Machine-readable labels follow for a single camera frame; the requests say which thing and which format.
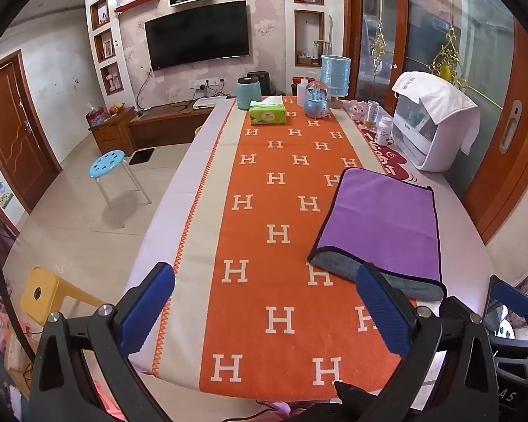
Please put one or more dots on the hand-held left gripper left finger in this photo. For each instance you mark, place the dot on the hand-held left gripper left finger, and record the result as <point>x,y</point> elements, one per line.
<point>147,310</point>

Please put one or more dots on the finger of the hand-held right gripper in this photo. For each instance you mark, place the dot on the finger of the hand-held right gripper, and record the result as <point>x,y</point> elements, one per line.
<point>512,300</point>

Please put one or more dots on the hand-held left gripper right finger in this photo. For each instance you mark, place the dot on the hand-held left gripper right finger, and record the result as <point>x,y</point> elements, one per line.
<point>387,314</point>

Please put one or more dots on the purple towel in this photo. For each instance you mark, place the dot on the purple towel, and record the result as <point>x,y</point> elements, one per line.
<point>378,215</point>

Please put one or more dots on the yellow plastic stool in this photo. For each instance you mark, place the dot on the yellow plastic stool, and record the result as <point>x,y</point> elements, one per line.
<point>48,288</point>

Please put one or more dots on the orange letter-print blanket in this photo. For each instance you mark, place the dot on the orange letter-print blanket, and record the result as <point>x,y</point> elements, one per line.
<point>264,246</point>

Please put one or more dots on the blue round stool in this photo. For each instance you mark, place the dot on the blue round stool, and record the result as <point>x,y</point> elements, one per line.
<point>108,161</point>

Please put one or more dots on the black floor scale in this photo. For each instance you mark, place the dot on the black floor scale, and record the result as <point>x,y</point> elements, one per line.
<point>141,156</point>

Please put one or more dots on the red printed mat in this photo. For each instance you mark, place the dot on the red printed mat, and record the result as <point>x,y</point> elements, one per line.
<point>389,158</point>

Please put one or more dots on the white countertop sterilizer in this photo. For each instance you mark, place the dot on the white countertop sterilizer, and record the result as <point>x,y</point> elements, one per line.
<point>427,140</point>

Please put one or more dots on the white pill bottle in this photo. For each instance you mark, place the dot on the white pill bottle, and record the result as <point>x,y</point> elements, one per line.
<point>384,131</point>

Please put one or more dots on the wooden television cabinet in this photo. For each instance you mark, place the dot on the wooden television cabinet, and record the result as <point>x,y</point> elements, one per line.
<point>158,121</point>

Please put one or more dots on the red snack package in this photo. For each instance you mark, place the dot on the red snack package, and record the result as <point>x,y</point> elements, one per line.
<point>96,118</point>

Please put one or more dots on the glass jar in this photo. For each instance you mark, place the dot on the glass jar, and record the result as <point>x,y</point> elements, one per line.
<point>372,114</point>

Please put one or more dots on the pink toy figure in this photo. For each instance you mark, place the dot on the pink toy figure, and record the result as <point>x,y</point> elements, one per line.
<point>358,110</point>

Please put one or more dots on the white set-top box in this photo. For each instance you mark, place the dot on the white set-top box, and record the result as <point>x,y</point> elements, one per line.
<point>209,103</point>

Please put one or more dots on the white appliance with cloth cover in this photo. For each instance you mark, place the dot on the white appliance with cloth cover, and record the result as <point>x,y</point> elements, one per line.
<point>440,94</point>

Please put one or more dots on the wooden door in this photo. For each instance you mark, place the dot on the wooden door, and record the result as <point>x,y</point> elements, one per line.
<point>15,132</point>

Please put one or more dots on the blue snow globe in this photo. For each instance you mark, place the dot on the blue snow globe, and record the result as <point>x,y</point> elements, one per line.
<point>317,101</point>

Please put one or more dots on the green tissue box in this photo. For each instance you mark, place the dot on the green tissue box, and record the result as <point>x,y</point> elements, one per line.
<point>267,113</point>

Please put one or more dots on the white squeeze bottle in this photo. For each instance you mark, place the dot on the white squeeze bottle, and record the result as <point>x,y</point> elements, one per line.
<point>302,93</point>

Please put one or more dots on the teal canister with black lid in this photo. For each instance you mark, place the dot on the teal canister with black lid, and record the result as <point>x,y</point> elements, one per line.
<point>247,93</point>

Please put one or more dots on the light blue cylindrical lamp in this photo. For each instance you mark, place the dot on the light blue cylindrical lamp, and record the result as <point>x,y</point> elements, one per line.
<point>335,77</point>

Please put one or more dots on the wooden sliding door frame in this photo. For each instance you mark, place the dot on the wooden sliding door frame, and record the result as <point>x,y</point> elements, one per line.
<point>504,149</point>

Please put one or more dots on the wall-mounted black television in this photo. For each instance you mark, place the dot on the wall-mounted black television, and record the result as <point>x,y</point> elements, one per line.
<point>198,35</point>

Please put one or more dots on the red wall shelf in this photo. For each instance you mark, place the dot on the red wall shelf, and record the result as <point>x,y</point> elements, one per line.
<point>136,2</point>

